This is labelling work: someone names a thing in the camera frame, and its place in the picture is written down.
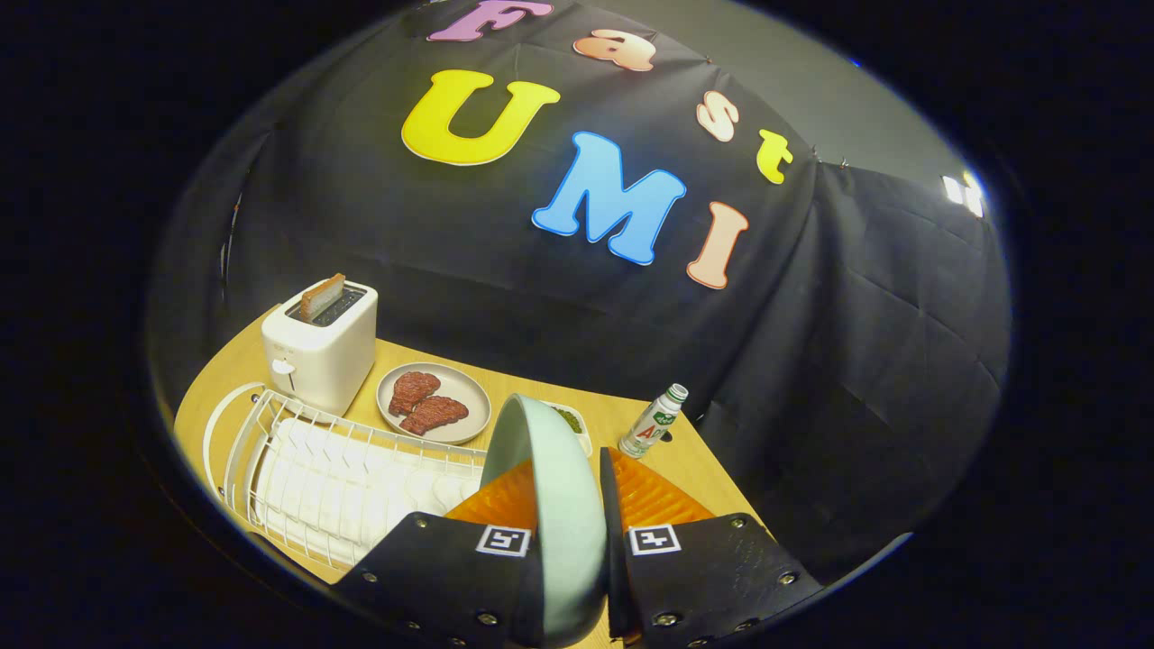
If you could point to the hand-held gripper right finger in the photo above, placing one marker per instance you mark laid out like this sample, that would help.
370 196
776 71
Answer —
613 541

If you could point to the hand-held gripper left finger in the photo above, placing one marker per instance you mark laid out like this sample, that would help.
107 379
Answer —
433 568

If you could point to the pale green plate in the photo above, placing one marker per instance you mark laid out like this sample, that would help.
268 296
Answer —
568 523

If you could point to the white divided dish with beans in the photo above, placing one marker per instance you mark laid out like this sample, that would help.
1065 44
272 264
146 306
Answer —
577 428

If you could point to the beige plate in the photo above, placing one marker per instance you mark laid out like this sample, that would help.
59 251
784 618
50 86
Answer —
453 379

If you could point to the white bottle with green label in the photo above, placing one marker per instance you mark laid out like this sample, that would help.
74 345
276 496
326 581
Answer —
649 428

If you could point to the red meat piece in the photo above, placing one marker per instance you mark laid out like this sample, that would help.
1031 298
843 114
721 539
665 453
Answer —
413 390
437 413

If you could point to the white toaster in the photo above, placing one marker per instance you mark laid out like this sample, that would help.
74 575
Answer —
325 351

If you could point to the black backdrop cloth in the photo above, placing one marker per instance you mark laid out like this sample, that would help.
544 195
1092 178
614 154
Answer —
451 234

